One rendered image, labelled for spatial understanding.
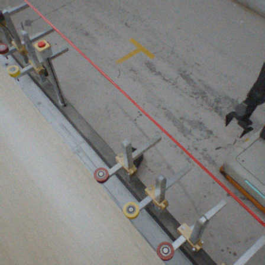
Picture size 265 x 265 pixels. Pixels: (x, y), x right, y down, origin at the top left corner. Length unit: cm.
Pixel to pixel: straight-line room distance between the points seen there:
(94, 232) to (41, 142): 60
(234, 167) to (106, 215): 121
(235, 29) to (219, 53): 44
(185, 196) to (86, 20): 242
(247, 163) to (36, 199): 153
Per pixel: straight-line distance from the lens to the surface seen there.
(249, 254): 165
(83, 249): 156
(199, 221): 133
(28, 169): 178
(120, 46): 362
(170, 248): 153
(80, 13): 415
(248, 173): 245
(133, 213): 157
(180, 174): 171
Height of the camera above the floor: 239
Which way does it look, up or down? 57 degrees down
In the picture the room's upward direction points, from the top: 5 degrees counter-clockwise
